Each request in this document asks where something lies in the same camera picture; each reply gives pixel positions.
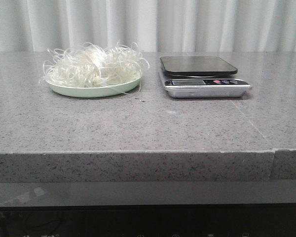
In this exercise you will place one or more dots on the white vermicelli noodle bundle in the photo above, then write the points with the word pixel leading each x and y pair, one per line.
pixel 89 65

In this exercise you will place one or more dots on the light green round plate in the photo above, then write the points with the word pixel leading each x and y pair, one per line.
pixel 95 92

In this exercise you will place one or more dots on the black silver kitchen scale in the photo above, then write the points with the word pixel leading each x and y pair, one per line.
pixel 200 77

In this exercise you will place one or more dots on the white pleated curtain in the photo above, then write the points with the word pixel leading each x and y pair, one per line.
pixel 155 25

